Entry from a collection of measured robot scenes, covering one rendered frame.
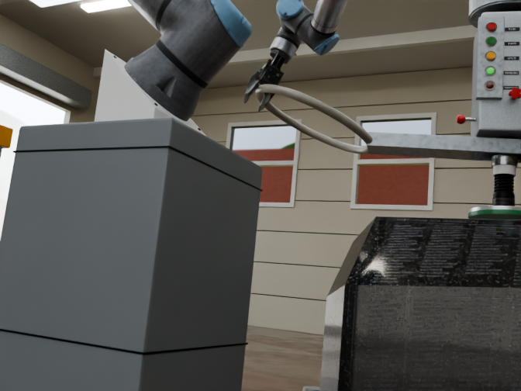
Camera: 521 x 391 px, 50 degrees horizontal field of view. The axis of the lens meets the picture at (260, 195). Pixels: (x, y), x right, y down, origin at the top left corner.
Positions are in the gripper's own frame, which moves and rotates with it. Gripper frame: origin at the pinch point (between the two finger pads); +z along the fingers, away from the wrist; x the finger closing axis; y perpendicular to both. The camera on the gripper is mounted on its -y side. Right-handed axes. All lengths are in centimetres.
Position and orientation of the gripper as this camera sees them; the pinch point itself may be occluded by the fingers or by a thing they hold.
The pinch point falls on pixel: (253, 104)
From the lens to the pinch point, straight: 203.6
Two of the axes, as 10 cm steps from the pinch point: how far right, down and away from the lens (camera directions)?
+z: -4.7, 8.8, -0.7
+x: 8.5, 4.7, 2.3
